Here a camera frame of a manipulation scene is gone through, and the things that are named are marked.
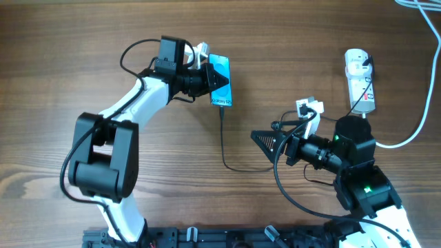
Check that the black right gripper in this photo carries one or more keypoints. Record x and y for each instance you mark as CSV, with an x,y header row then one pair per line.
x,y
280,136

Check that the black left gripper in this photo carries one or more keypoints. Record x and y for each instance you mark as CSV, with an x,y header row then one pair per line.
x,y
208,73

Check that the blue screen smartphone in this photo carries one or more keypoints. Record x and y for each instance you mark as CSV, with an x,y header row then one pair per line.
x,y
222,96

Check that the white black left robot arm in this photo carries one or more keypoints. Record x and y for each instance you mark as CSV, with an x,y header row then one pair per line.
x,y
102,166

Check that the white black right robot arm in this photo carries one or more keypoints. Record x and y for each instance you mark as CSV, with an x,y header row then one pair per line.
x,y
376,216

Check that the white power strip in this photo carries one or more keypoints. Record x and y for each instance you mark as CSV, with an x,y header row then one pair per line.
x,y
359,70

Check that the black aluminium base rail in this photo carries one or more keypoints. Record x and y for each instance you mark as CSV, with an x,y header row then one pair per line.
x,y
213,237

